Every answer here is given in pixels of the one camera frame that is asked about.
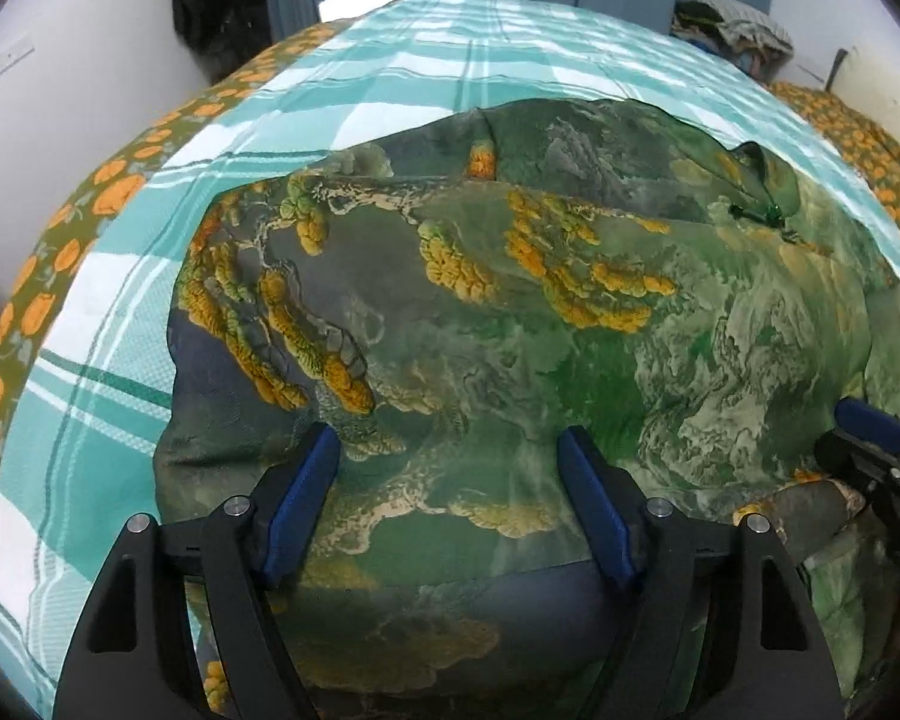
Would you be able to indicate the orange floral quilt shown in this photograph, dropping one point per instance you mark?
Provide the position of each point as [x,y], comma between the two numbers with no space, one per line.
[870,150]

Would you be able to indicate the orange floral bed sheet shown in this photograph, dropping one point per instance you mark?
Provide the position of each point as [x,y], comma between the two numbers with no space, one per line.
[112,191]

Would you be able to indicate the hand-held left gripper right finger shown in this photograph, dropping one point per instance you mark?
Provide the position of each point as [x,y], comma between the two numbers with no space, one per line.
[596,510]

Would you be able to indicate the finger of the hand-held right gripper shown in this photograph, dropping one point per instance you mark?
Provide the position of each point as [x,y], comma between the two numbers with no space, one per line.
[870,420]
[870,465]

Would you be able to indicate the green landscape print padded jacket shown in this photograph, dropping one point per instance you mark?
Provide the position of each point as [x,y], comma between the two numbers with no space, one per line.
[495,360]

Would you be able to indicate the teal plaid blanket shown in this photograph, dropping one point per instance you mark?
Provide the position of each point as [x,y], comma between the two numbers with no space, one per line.
[420,37]

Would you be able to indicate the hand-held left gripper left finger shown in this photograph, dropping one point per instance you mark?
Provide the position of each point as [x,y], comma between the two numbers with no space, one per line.
[300,510]

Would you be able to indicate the dark hanging coat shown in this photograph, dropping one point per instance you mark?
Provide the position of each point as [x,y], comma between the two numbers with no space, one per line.
[217,22]

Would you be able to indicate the grey checked folded cloth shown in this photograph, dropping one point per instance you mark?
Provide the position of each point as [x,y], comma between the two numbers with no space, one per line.
[750,22]

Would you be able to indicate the black folded garment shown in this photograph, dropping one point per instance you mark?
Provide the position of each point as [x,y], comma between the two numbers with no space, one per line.
[697,15]

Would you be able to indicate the pile of colourful clothes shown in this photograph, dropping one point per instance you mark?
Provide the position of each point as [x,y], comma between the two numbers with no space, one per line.
[750,64]

